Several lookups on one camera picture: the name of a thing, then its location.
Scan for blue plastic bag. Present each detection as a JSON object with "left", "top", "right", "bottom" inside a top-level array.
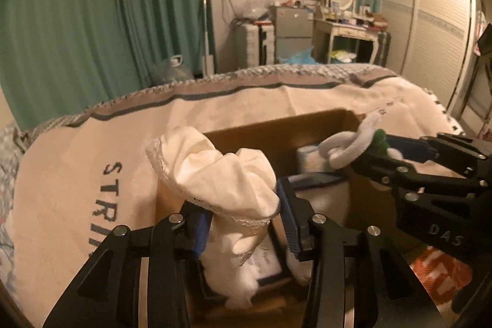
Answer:
[{"left": 278, "top": 47, "right": 317, "bottom": 65}]

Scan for grey mini fridge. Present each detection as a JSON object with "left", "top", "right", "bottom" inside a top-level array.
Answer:
[{"left": 269, "top": 6, "right": 314, "bottom": 61}]

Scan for white suitcase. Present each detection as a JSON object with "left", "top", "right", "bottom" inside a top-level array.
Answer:
[{"left": 235, "top": 23, "right": 275, "bottom": 69}]

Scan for brown cardboard box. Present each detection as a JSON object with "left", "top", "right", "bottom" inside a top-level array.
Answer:
[{"left": 146, "top": 110, "right": 404, "bottom": 310}]

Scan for cream blanket with orange characters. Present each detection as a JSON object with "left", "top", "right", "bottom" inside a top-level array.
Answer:
[{"left": 7, "top": 64, "right": 463, "bottom": 327}]

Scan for white lace cloth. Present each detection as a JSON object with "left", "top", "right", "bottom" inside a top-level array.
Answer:
[{"left": 146, "top": 127, "right": 279, "bottom": 309}]

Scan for white dressing table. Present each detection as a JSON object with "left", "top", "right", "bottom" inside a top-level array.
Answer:
[{"left": 312, "top": 10, "right": 383, "bottom": 64}]

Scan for black white tissue pack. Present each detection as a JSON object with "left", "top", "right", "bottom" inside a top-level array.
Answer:
[{"left": 246, "top": 225, "right": 292, "bottom": 290}]

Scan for green curtain left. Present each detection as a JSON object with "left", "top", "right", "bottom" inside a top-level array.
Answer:
[{"left": 1, "top": 0, "right": 204, "bottom": 129}]

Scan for clear water jug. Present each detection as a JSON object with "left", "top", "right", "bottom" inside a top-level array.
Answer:
[{"left": 150, "top": 55, "right": 193, "bottom": 85}]

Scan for white louvered wardrobe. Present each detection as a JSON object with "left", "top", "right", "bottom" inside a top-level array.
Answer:
[{"left": 381, "top": 0, "right": 476, "bottom": 111}]

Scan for white floor mop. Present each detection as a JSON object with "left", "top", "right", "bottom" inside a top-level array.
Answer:
[{"left": 203, "top": 0, "right": 215, "bottom": 77}]

